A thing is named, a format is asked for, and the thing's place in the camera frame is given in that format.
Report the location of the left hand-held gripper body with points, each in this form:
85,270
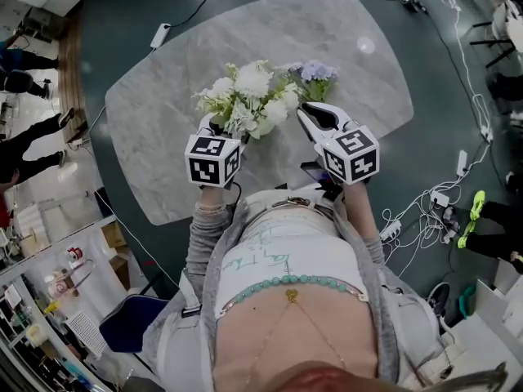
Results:
212,159

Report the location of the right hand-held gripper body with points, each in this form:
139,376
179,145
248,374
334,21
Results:
353,153

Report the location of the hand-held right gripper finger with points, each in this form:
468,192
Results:
342,117
316,135

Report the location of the purple flowers bunch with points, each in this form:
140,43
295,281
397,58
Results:
314,72

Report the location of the white flowers bunch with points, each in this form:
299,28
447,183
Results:
249,82

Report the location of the person's left forearm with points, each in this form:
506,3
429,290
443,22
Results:
204,239

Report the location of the person's right forearm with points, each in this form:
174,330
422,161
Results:
361,215

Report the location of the black waist-mounted phone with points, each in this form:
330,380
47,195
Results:
316,174

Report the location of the white trousers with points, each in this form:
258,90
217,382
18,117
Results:
261,200

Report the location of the belt with metal buckle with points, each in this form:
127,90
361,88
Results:
294,201

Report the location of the white power strip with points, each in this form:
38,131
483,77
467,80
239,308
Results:
390,230
449,236
461,163
486,134
440,198
160,35

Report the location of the grey marble table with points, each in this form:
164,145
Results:
265,27

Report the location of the white scribbled top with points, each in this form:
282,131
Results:
294,255

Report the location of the closed cardboard box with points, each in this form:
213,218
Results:
114,234

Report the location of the small black floor device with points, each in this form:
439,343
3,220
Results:
412,3

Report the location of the brown wooden platform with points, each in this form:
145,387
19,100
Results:
71,76

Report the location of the open cardboard box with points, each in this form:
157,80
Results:
120,271

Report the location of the grey knit cardigan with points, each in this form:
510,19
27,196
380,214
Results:
388,304

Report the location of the red tape spool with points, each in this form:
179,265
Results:
75,256

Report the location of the blue padded chair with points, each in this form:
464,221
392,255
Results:
135,325

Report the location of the white metal workbench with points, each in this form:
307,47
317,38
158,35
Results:
45,235

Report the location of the black chair with white seat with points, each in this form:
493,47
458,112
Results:
502,19

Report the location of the person's upper chest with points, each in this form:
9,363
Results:
294,333

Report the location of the pink round gadget with loop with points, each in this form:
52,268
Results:
61,280

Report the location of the white storage crate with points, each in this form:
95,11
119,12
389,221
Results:
490,321

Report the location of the white perforated board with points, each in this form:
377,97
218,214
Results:
86,335

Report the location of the person's head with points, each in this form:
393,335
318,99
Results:
347,378

